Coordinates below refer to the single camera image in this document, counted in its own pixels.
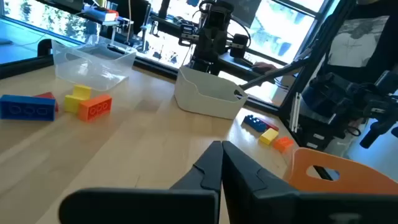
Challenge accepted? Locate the blue toy block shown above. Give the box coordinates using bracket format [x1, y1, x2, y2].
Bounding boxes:
[0, 94, 57, 122]
[242, 114, 269, 133]

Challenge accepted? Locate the person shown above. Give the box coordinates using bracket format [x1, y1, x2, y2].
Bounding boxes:
[323, 0, 398, 85]

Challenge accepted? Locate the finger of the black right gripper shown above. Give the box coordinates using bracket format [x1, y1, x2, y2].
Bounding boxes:
[178, 24, 200, 47]
[229, 33, 250, 59]

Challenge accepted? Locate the orange plastic bin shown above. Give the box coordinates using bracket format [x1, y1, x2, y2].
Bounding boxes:
[284, 147, 398, 195]

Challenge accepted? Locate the red toy block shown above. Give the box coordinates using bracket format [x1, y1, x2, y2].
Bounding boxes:
[262, 119, 280, 131]
[33, 91, 59, 113]

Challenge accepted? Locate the stack of books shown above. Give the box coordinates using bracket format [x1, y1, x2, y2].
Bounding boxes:
[83, 5, 121, 22]

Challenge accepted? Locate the background desk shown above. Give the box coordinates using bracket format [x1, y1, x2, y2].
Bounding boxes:
[34, 0, 150, 44]

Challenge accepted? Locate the white plastic bin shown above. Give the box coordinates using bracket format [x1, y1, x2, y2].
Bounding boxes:
[174, 65, 249, 121]

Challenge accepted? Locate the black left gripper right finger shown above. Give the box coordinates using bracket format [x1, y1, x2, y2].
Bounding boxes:
[221, 141, 398, 224]

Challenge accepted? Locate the clear plastic bin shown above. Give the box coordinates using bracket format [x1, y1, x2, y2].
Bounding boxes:
[51, 34, 137, 91]

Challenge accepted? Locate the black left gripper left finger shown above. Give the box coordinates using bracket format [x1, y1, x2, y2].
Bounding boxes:
[58, 141, 223, 224]

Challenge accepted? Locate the orange toy block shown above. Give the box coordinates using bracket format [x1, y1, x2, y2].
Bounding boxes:
[272, 136, 295, 153]
[77, 94, 113, 123]

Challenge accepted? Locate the long yellow toy block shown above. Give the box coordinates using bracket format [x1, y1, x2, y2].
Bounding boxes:
[258, 128, 280, 146]

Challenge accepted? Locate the person's hand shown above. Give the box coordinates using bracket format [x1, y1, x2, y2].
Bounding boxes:
[253, 61, 277, 73]

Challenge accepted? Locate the yellow arch toy block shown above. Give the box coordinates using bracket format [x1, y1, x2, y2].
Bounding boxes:
[63, 84, 93, 114]

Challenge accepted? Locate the black robotic equipment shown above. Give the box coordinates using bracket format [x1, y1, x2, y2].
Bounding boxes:
[294, 70, 398, 150]

